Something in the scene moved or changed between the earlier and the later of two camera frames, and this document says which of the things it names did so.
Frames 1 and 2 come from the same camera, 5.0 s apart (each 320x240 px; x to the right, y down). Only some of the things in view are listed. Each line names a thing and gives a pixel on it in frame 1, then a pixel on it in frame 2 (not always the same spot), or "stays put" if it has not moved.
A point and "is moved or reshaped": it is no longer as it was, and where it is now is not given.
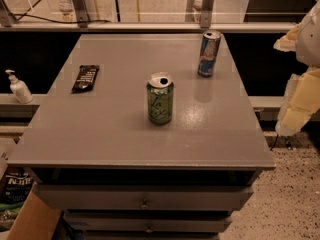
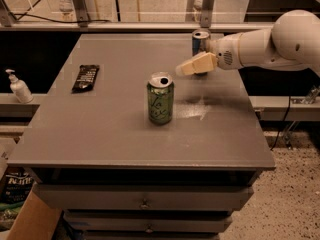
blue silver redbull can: (208, 53) is moved or reshaped
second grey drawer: (147, 221) stays put
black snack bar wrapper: (86, 78) stays put
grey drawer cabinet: (144, 136) stays put
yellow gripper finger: (301, 101) → (203, 62)
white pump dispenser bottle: (19, 88) stays put
